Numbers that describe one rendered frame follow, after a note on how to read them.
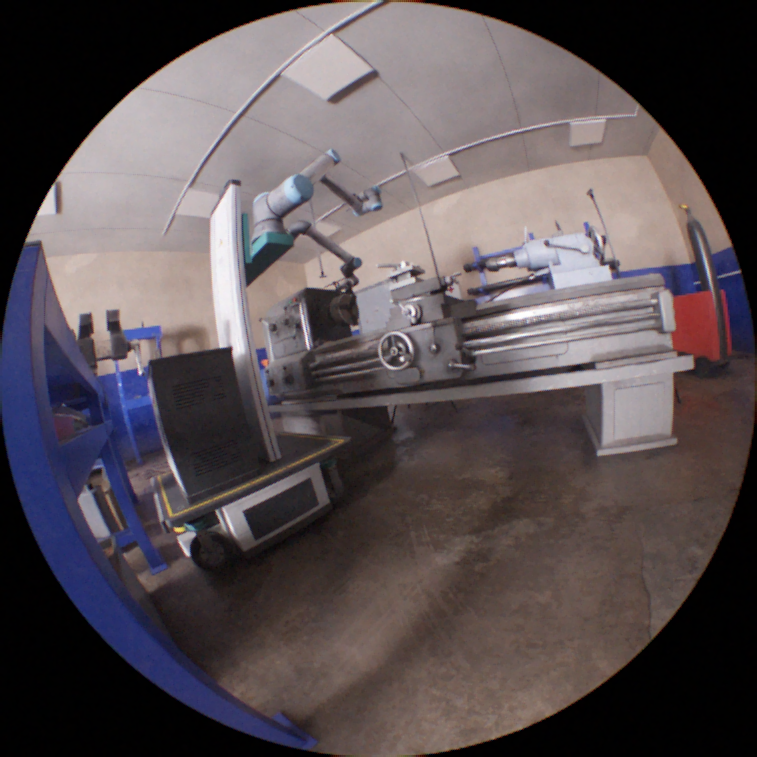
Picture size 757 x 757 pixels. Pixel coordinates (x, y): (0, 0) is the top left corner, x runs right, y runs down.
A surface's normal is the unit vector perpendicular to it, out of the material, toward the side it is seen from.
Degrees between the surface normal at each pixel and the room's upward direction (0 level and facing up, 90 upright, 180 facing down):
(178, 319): 90
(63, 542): 90
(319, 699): 0
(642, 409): 90
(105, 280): 90
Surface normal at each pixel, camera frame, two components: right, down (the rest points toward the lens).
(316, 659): -0.20, -0.98
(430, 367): -0.55, 0.18
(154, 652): 0.81, -0.12
